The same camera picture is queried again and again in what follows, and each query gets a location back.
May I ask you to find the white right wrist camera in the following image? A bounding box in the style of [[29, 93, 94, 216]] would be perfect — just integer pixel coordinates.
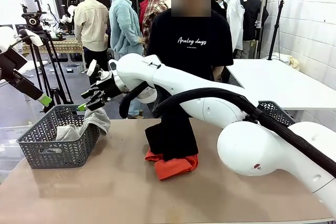
[[86, 60, 113, 82]]

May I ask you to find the table with patterned cloth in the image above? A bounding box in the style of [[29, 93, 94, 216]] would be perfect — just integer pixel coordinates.
[[22, 39, 84, 57]]

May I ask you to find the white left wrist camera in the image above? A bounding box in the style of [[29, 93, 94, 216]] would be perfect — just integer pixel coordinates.
[[18, 28, 44, 47]]

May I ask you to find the black camera tripod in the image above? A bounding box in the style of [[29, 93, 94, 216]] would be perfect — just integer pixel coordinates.
[[20, 0, 75, 107]]

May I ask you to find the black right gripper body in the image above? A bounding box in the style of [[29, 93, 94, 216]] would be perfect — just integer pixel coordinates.
[[96, 76, 120, 101]]

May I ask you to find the mannequin in plaid hoodie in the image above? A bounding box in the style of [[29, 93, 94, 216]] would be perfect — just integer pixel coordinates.
[[139, 0, 169, 49]]

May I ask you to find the person in black t-shirt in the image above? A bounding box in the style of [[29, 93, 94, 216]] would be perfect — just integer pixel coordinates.
[[146, 0, 235, 120]]

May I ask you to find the large white table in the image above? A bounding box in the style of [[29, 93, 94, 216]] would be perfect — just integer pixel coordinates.
[[226, 58, 336, 111]]

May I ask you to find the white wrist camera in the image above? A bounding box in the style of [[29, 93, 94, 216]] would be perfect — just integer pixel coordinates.
[[18, 28, 44, 47], [86, 60, 113, 82]]

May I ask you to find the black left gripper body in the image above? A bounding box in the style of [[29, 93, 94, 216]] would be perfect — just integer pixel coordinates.
[[7, 70, 44, 101]]

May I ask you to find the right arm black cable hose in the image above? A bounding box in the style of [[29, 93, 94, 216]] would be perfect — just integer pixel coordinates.
[[119, 81, 336, 178]]

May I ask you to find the black garment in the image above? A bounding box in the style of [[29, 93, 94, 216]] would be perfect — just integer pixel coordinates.
[[144, 115, 199, 162]]

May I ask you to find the cream cloth bundle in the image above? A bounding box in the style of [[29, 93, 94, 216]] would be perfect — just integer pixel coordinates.
[[272, 52, 300, 71]]

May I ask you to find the mannequin in dark jacket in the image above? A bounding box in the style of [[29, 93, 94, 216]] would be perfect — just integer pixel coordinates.
[[211, 0, 228, 23]]

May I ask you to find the small white table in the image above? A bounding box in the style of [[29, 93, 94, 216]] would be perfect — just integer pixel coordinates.
[[18, 60, 49, 76]]

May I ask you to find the grey plastic woven-pattern basket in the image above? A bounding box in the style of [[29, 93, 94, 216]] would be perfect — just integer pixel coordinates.
[[17, 104, 102, 169], [257, 100, 297, 128]]

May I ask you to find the mannequin in black shirt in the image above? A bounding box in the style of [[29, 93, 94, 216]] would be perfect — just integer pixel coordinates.
[[239, 0, 270, 43]]

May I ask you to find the mannequin in blue fleece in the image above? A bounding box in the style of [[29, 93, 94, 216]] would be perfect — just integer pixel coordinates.
[[108, 0, 145, 119]]

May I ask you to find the black light stand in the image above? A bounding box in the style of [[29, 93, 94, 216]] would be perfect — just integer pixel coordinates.
[[267, 0, 286, 61]]

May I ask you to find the person's left forearm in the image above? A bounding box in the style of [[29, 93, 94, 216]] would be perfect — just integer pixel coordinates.
[[213, 66, 224, 82]]

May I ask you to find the grey t-shirt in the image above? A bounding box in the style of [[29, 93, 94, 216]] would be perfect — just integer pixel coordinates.
[[55, 107, 112, 143]]

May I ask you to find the mannequin in white shirt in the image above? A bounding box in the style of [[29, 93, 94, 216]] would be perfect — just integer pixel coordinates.
[[226, 0, 247, 52]]

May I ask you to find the mannequin in cream jacket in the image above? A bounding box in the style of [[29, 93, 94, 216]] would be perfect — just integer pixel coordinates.
[[73, 0, 110, 86]]

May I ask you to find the orange garment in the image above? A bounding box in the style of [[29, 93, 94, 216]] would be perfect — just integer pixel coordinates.
[[144, 149, 199, 180]]

